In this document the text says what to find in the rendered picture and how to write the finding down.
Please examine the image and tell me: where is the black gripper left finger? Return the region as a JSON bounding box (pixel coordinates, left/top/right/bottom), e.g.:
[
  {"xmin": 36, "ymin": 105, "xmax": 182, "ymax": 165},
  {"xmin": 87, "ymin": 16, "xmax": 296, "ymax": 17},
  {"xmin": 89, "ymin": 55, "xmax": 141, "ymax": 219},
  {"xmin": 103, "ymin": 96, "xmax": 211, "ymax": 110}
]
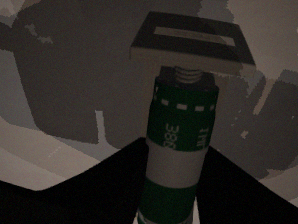
[{"xmin": 0, "ymin": 137, "xmax": 149, "ymax": 224}]

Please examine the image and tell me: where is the green and grey battery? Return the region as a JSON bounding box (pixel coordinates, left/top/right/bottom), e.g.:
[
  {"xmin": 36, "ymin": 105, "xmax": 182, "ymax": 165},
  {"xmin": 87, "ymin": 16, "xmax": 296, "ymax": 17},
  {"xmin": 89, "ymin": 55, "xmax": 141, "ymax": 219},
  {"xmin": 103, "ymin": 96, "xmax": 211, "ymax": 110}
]
[{"xmin": 137, "ymin": 76, "xmax": 220, "ymax": 224}]

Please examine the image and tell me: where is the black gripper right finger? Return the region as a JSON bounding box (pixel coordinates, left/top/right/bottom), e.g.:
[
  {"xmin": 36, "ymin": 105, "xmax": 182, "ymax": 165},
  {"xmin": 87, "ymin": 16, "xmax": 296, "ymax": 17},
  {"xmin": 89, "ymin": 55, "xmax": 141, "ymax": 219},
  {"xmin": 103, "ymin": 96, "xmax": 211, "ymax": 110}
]
[{"xmin": 196, "ymin": 145, "xmax": 298, "ymax": 224}]

